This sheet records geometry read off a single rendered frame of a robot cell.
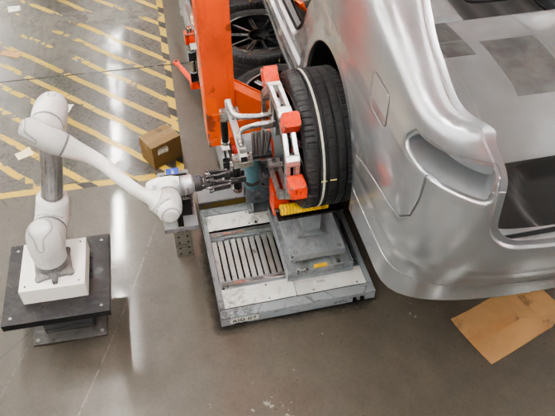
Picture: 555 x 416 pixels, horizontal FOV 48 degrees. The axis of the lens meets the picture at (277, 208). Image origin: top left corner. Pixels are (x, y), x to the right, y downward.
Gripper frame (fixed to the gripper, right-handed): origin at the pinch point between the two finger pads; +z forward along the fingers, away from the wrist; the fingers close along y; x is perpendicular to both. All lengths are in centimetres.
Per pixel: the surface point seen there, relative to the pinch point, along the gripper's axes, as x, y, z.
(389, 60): 79, 40, 47
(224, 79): 12, -60, 5
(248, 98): -4, -62, 17
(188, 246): -75, -29, -26
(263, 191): -50, -38, 19
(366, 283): -75, 18, 63
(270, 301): -75, 18, 10
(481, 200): 56, 87, 63
